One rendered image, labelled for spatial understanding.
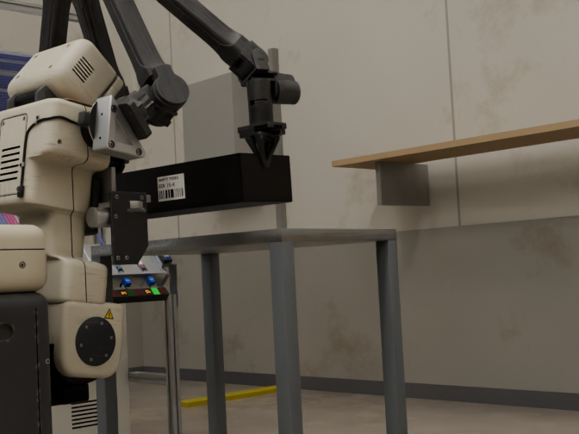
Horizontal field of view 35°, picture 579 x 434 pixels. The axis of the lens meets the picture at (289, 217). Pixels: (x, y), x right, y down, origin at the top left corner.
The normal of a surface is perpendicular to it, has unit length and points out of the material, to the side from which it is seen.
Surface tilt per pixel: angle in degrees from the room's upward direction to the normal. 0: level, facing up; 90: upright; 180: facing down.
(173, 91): 70
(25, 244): 90
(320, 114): 90
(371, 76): 90
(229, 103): 90
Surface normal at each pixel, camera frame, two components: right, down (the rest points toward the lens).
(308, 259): -0.73, 0.00
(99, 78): 0.75, -0.08
